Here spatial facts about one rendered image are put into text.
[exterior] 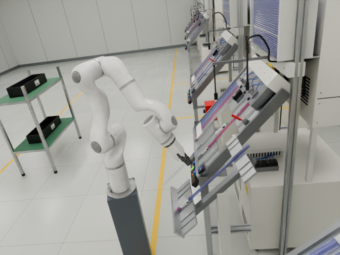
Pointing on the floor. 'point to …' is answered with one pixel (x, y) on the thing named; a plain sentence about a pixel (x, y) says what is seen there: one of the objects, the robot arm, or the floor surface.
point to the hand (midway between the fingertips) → (187, 160)
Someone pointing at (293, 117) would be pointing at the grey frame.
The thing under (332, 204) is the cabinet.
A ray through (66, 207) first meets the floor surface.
